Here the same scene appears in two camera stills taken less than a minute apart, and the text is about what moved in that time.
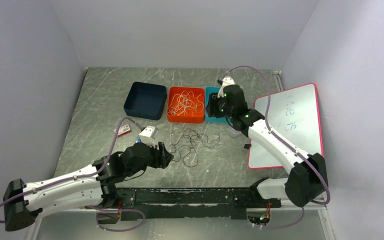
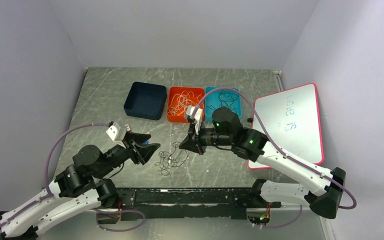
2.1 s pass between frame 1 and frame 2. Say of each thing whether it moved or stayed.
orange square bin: stayed
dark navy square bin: stayed
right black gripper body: moved
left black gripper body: moved
